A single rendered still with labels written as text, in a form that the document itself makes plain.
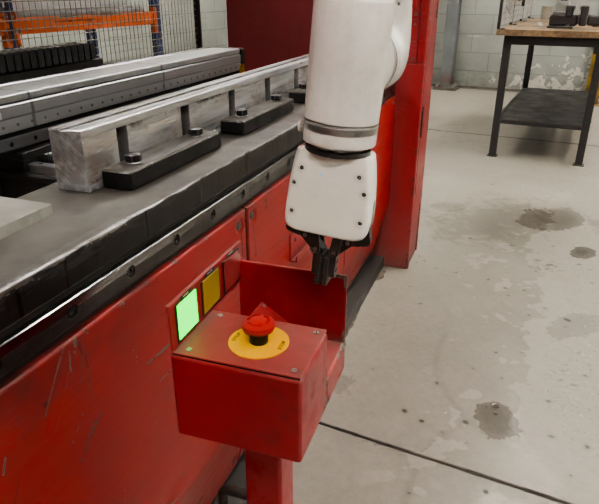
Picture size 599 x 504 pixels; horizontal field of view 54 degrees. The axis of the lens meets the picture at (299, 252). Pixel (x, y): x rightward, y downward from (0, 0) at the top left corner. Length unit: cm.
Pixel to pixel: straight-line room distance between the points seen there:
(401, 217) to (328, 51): 202
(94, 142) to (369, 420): 119
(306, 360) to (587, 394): 152
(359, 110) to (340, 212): 12
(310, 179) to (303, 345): 19
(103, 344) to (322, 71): 46
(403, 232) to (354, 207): 197
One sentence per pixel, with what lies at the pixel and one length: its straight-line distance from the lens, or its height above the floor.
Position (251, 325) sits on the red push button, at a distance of 68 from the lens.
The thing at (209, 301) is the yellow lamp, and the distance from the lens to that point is 75.
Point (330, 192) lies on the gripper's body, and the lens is 67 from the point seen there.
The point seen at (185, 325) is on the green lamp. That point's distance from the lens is 71.
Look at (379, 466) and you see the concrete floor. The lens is 168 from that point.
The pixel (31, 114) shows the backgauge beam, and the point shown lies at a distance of 125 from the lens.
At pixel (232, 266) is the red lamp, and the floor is 82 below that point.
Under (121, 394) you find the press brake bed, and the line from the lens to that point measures 91.
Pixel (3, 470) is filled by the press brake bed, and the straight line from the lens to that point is 77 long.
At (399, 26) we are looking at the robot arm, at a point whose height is 112.
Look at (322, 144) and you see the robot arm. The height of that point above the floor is 101.
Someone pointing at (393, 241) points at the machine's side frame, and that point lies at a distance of 267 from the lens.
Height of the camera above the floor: 116
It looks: 24 degrees down
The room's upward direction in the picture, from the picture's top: straight up
